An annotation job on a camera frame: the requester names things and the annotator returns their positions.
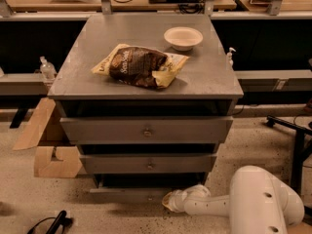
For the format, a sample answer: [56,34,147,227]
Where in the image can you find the white yellow-padded gripper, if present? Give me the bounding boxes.
[162,184,211,213]

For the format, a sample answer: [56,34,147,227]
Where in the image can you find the grey bottom drawer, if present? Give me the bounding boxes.
[89,173,207,204]

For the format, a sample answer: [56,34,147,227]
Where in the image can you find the grey drawer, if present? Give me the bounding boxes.
[60,116,233,144]
[80,153,216,174]
[89,173,207,204]

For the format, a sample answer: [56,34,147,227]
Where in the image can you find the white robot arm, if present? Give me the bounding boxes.
[162,166,304,234]

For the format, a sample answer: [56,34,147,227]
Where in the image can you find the grey middle drawer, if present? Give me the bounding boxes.
[80,153,216,174]

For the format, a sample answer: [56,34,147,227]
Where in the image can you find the grey drawer cabinet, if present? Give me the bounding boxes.
[47,13,245,187]

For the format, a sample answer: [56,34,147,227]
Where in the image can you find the grey top drawer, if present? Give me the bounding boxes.
[60,116,233,144]

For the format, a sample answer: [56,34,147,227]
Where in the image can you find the open cardboard box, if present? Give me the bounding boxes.
[13,97,82,178]

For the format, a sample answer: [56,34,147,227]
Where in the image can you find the black metal stand base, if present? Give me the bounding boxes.
[266,116,312,194]

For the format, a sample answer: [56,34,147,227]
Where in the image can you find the brown yellow chip bag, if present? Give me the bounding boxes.
[92,44,188,89]

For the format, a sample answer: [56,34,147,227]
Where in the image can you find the white pump dispenser bottle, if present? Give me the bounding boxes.
[226,47,236,66]

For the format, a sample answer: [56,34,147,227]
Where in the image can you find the white paper bowl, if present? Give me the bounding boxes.
[164,26,203,52]

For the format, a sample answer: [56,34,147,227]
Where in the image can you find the clear plastic bottle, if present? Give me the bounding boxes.
[40,57,57,80]

